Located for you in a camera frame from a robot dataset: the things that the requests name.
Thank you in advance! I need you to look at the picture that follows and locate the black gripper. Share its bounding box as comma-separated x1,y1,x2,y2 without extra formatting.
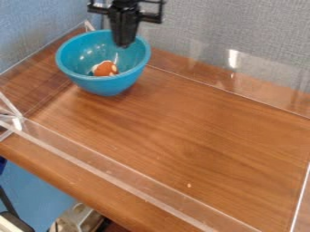
88,0,166,47

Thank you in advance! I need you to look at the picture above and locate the blue plastic bowl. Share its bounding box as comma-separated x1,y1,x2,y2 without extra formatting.
57,30,152,96

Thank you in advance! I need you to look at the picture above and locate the orange toy mushroom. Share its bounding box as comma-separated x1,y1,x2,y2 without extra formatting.
93,60,120,76

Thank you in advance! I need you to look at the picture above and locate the white device under table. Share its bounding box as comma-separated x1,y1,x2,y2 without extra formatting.
47,202,105,232

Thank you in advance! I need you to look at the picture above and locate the clear acrylic barrier frame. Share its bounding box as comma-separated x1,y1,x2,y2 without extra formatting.
0,18,310,232

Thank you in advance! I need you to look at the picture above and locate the black chair frame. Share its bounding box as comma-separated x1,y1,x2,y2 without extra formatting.
0,186,35,232

